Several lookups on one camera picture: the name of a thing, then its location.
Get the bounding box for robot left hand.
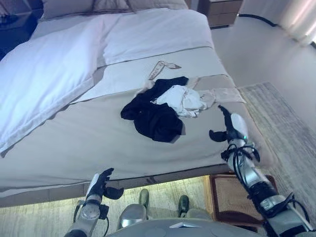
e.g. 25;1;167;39
85;168;124;200

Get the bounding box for white garment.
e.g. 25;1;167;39
156;84;208;119

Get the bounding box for grey woven rug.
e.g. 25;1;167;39
237;81;316;224

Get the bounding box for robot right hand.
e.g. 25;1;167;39
209;105;249;143

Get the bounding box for dark bedside table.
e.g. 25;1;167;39
0;9;39;61

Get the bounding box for black garment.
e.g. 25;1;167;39
120;76;190;144

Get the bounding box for robot torso and legs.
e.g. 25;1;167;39
106;189;260;237

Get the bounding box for bed with beige sheet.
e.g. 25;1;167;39
0;0;279;201

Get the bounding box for white curtain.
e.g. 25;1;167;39
277;0;316;47

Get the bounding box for beige pillow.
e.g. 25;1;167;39
39;0;189;21

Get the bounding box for brown wicker stool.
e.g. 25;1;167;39
208;174;279;222

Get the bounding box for white folded duvet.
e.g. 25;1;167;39
0;7;214;154

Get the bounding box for black floor cable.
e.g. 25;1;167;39
237;13;279;28

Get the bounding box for patterned beige scarf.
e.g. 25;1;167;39
134;60;182;96

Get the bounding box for wooden nightstand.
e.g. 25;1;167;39
197;0;243;28

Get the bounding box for beige sheer garment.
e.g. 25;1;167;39
189;76;247;109

